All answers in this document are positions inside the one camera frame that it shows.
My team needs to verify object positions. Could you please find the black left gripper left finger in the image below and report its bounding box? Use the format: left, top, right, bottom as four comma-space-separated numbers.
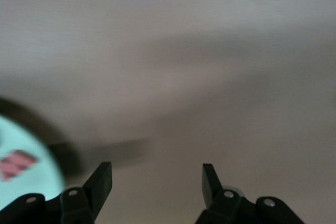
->
0, 162, 113, 224

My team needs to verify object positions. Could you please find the green plate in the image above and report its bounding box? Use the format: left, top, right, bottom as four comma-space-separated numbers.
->
0, 115, 65, 206

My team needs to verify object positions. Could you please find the red foam letter w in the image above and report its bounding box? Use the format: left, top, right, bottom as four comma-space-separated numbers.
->
0, 150, 38, 182

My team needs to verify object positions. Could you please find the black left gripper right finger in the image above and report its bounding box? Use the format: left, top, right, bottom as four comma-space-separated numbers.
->
193, 163, 307, 224

